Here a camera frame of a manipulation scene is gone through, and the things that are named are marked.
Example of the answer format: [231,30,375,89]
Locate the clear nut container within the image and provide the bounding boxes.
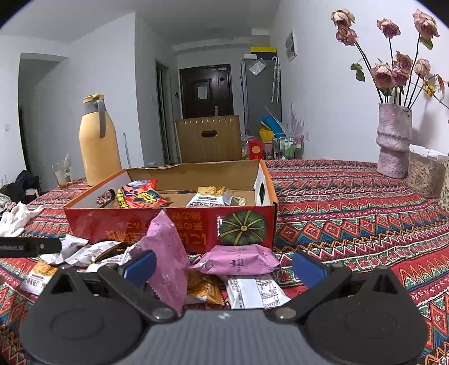
[407,144,449,199]

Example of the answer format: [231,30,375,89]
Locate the red cardboard box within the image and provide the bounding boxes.
[63,159,278,254]

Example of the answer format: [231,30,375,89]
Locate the orange cracker packet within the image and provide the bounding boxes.
[20,260,58,295]
[184,270,223,304]
[185,186,234,207]

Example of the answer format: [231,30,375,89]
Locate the white cloth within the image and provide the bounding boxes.
[0,202,44,237]

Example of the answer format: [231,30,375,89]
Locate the yellow thermos jug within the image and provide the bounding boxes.
[79,93,122,186]

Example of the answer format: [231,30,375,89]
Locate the dried yellow flower branch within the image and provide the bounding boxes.
[421,74,449,109]

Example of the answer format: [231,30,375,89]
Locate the dried pink roses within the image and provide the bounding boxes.
[331,9,446,106]

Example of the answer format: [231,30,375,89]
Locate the dried lavender bunch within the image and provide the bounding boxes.
[289,103,304,137]

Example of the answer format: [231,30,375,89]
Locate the red and blue chip bag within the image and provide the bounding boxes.
[117,180,173,208]

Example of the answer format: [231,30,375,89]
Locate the blue dustpan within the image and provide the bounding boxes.
[258,116,286,136]

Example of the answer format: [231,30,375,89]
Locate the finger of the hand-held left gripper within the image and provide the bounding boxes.
[0,237,62,258]

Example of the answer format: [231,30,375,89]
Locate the grey refrigerator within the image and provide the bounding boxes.
[240,58,282,136]

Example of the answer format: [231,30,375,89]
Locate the floral white vase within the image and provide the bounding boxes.
[438,172,449,208]

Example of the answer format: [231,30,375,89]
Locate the dark door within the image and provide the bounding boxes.
[179,64,234,119]

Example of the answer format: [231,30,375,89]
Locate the hanging umbrella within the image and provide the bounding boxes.
[271,58,282,104]

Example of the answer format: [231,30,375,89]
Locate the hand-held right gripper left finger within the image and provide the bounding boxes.
[40,250,178,324]

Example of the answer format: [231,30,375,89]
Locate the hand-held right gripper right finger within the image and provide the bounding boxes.
[268,250,406,324]

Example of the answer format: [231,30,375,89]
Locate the pink textured vase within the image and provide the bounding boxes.
[376,102,413,179]

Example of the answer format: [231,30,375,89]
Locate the wire rack with bottles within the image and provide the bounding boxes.
[273,135,304,160]

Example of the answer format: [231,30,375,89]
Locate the black bag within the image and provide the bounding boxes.
[0,170,41,204]

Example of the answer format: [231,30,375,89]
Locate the pink snack packet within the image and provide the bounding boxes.
[135,209,192,314]
[189,245,281,276]

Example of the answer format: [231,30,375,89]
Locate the glass cup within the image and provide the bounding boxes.
[52,154,73,190]

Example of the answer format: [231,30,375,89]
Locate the red tin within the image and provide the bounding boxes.
[247,138,265,160]

